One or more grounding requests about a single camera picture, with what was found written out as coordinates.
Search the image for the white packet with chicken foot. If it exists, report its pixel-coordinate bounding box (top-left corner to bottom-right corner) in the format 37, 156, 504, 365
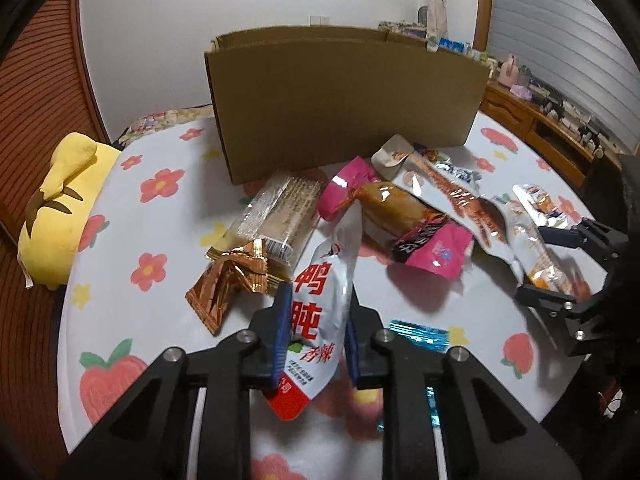
371, 134, 525, 284

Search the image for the brown cardboard box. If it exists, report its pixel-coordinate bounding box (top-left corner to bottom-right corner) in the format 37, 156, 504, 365
204, 26, 489, 184

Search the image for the pink packet with brown sausage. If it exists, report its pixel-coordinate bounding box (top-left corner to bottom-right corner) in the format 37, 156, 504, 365
318, 157, 474, 281

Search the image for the pink bottle on cabinet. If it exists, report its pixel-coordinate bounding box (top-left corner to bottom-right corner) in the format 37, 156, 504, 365
498, 54, 520, 89

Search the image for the yellow plush toy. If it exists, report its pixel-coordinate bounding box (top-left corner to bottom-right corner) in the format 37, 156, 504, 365
17, 132, 119, 290

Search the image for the small white snack packet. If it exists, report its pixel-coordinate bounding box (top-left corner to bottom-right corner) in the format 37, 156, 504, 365
512, 184, 582, 229

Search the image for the blue foil snack packet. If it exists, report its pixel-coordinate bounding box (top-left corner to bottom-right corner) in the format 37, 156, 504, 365
382, 320, 449, 428

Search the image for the white orange snack packet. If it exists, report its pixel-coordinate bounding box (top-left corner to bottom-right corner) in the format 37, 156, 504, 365
490, 191, 592, 300

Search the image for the gold brown foil snack packet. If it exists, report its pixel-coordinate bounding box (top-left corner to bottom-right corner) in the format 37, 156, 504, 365
186, 238, 288, 336

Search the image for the floral strawberry bed sheet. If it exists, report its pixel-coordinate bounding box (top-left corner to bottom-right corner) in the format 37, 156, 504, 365
58, 118, 579, 479

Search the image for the white red duck gizzard packet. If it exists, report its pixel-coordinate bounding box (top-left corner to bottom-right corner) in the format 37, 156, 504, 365
266, 203, 362, 422

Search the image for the wooden side cabinet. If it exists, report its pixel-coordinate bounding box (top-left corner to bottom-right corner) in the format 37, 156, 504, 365
480, 80, 622, 195

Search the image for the clear wrapped biscuit pack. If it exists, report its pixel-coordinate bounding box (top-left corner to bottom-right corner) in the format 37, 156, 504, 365
209, 172, 326, 274

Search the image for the window roller blind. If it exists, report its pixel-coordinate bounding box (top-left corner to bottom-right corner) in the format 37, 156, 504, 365
488, 0, 639, 151

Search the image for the white wall socket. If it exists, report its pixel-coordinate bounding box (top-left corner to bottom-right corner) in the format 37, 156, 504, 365
309, 15, 330, 26

